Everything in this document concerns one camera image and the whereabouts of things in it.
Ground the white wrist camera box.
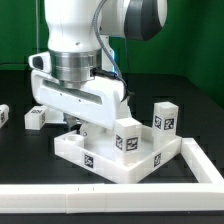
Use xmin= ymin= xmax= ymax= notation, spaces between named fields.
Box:
xmin=28 ymin=52 xmax=51 ymax=73

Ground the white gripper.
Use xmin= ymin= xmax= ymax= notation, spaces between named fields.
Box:
xmin=31 ymin=70 xmax=130 ymax=138

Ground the white square table top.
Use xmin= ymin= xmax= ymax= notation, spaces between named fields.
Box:
xmin=54 ymin=126 xmax=181 ymax=184

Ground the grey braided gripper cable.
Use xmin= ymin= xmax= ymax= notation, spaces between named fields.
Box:
xmin=90 ymin=0 xmax=134 ymax=101

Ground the white base tag plate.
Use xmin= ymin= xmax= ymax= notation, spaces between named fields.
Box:
xmin=46 ymin=108 xmax=65 ymax=124

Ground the white L-shaped obstacle fence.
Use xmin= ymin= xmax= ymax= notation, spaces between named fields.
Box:
xmin=0 ymin=138 xmax=224 ymax=214

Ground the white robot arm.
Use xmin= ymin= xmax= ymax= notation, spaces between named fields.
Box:
xmin=29 ymin=0 xmax=168 ymax=130

